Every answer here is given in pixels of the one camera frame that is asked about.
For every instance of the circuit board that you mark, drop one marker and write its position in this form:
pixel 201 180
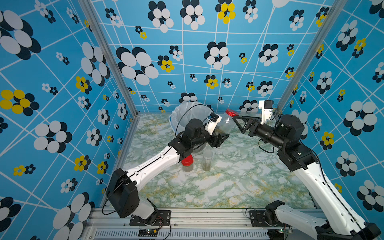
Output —
pixel 279 234
pixel 148 233

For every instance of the left circuit board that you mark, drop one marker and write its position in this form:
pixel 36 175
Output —
pixel 148 233

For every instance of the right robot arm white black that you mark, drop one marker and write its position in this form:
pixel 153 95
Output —
pixel 341 222

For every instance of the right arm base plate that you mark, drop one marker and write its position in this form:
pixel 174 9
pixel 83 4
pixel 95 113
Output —
pixel 263 219

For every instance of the right aluminium corner post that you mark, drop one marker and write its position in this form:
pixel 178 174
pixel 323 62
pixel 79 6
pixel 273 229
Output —
pixel 319 38

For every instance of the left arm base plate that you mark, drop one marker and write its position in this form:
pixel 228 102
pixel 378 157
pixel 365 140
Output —
pixel 159 218

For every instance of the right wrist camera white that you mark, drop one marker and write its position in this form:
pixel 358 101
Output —
pixel 266 110

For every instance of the aluminium corner post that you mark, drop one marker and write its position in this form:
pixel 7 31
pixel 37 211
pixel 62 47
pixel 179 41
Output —
pixel 102 41
pixel 319 38

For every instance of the red jar lid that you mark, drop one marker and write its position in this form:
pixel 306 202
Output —
pixel 231 113

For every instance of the red lid jar left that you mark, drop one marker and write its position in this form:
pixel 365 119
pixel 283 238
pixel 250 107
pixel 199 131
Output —
pixel 188 164

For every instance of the aluminium front rail frame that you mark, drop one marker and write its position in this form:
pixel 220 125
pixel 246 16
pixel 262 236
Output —
pixel 187 224

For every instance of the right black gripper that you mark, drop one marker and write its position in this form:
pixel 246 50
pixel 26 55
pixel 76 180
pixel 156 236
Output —
pixel 252 127

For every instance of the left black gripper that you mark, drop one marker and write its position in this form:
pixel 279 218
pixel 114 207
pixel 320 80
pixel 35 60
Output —
pixel 217 140

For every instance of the left aluminium corner post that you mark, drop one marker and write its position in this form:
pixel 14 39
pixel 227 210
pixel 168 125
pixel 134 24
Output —
pixel 102 41

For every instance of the right circuit board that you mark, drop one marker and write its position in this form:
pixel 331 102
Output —
pixel 279 234

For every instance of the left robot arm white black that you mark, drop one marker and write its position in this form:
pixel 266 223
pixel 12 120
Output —
pixel 123 189

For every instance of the lidless clear jar beans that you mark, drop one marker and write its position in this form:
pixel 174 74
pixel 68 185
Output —
pixel 208 157

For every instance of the white plastic bin liner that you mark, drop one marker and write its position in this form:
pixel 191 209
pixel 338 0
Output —
pixel 186 111

